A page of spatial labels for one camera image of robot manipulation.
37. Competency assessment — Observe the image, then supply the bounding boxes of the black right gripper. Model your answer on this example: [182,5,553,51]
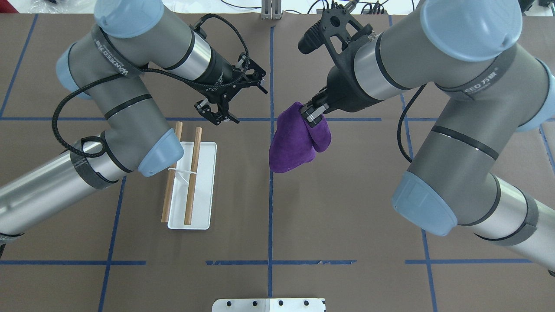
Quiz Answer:
[301,66,382,128]

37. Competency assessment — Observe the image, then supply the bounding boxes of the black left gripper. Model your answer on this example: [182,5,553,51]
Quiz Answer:
[194,55,268,125]

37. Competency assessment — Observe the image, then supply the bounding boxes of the purple microfiber towel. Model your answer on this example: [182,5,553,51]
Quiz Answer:
[269,101,332,172]

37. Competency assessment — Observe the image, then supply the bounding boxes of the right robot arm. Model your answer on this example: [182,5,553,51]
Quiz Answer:
[298,0,554,274]

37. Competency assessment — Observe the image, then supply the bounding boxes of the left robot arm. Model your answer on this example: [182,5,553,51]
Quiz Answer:
[0,0,266,244]

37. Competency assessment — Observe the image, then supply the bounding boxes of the wooden rack rod lower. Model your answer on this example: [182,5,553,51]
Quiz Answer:
[184,127,202,225]

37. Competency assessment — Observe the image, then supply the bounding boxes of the wooden rack rod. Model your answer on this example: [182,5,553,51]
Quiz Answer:
[161,121,183,223]
[184,127,202,225]

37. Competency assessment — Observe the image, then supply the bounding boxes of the white rack base tray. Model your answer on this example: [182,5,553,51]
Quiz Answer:
[168,142,217,230]

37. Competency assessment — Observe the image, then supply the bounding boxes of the wooden rack rod upper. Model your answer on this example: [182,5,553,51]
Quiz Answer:
[161,121,183,223]

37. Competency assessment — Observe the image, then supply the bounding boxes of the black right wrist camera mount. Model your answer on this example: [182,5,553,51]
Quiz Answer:
[297,0,376,67]

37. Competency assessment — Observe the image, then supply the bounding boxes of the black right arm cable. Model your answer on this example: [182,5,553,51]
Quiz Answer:
[398,84,428,164]

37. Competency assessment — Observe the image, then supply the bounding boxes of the aluminium frame post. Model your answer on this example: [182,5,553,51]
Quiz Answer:
[261,0,283,20]

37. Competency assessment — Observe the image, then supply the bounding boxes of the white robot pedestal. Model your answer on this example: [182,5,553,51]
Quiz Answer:
[212,298,326,312]

